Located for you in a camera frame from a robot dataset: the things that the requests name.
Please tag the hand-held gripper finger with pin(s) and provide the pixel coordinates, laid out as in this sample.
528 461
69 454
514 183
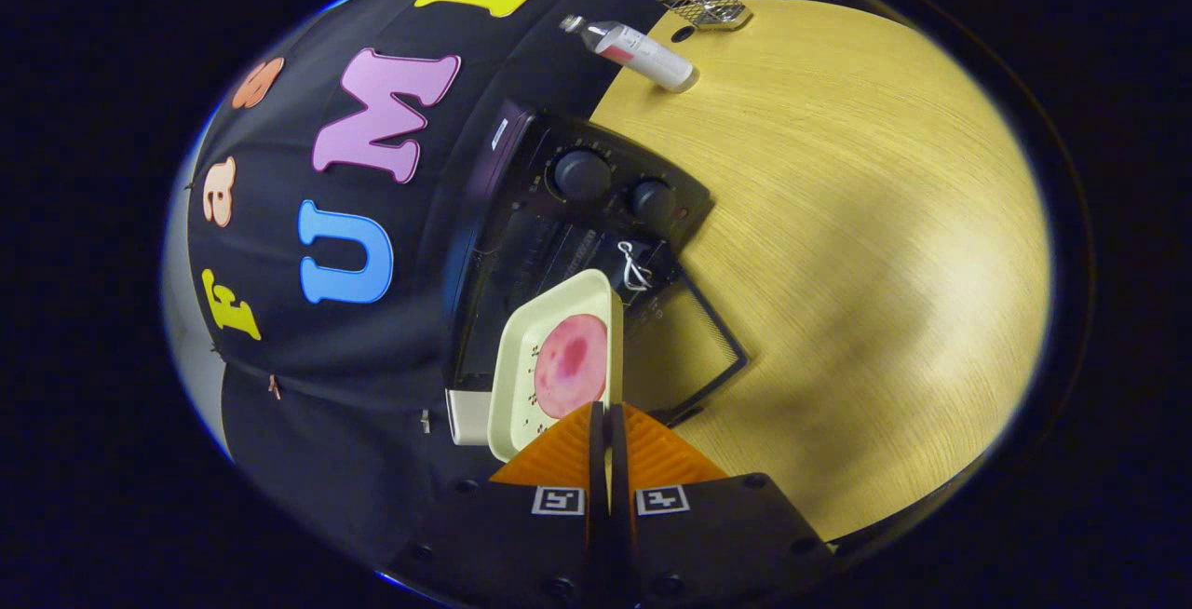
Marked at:
599 516
622 516

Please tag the pink round food slice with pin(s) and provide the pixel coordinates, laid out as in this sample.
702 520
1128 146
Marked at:
570 367

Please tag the pale green square plate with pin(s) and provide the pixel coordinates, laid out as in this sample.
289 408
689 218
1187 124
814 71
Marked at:
521 348

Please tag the black toaster oven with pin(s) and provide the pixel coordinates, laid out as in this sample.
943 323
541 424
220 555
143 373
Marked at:
531 171

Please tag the white bread toaster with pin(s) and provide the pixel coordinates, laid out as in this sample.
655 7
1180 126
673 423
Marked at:
468 416

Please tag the black backdrop cloth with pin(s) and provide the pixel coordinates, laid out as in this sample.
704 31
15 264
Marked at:
279 376

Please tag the clear plastic bottle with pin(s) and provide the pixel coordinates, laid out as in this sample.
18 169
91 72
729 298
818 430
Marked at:
643 52

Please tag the black table grommet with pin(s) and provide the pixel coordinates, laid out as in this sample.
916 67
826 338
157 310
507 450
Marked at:
683 33

